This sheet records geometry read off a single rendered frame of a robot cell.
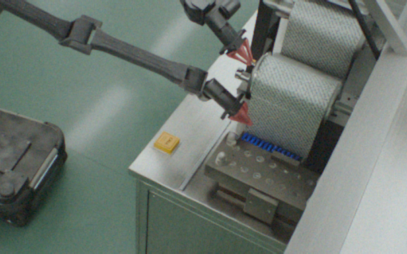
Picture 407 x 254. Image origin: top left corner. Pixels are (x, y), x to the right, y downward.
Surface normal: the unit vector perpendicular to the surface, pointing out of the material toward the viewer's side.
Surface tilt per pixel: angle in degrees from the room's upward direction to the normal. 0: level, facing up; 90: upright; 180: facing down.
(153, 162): 0
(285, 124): 91
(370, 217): 0
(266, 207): 90
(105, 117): 0
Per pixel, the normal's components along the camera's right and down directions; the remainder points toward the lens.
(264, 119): -0.45, 0.64
